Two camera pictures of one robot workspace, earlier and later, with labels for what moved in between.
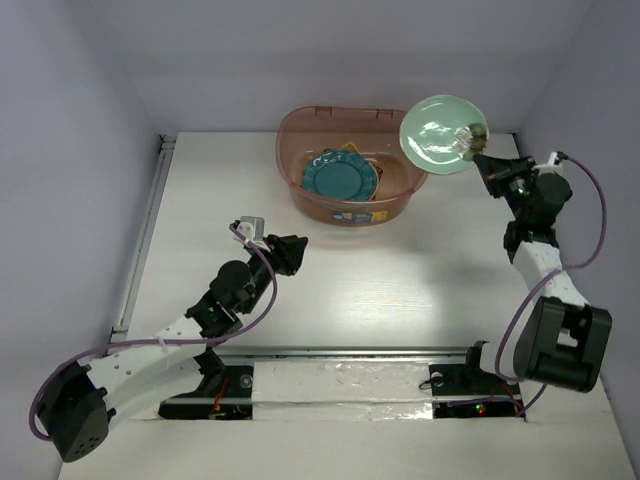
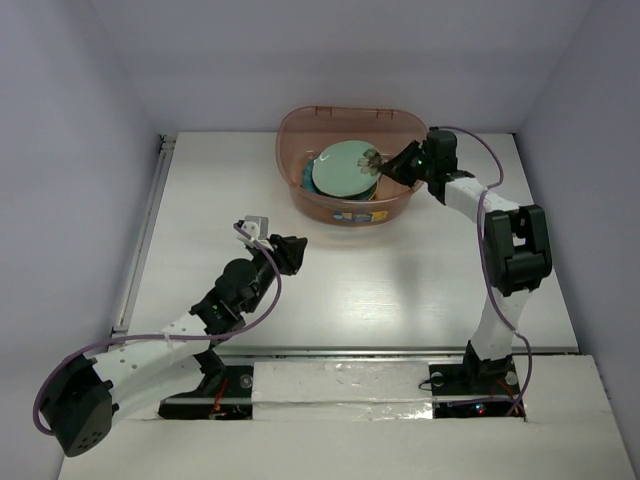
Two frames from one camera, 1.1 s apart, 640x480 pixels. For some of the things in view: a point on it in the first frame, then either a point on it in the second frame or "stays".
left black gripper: (285, 252) stays
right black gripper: (495, 171) → (396, 166)
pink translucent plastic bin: (307, 130) stays
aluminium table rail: (145, 239) stays
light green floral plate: (429, 130) → (348, 168)
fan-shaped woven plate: (350, 146) → (374, 194)
